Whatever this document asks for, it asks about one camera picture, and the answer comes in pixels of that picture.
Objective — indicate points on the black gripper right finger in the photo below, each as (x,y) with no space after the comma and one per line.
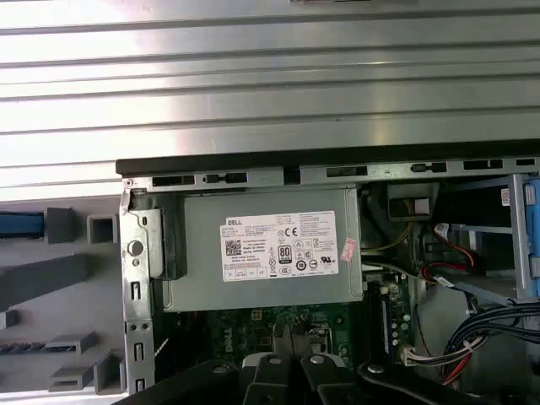
(325,379)

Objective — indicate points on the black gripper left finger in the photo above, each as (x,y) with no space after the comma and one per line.
(270,379)

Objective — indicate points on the green motherboard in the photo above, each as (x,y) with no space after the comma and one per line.
(249,320)

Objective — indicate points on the RAM stick with blue label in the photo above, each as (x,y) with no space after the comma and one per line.
(385,325)

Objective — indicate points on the grey power supply unit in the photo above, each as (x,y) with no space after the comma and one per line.
(198,253)

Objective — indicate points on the grey parts rack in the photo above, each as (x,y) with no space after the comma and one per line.
(84,304)

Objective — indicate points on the black PC case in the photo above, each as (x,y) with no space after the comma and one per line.
(202,162)

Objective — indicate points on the grey metal drive cage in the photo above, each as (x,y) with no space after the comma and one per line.
(518,236)

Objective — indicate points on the green RAM stick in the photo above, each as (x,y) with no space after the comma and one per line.
(21,348)

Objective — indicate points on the blue plastic drive latch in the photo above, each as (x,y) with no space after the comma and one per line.
(532,236)

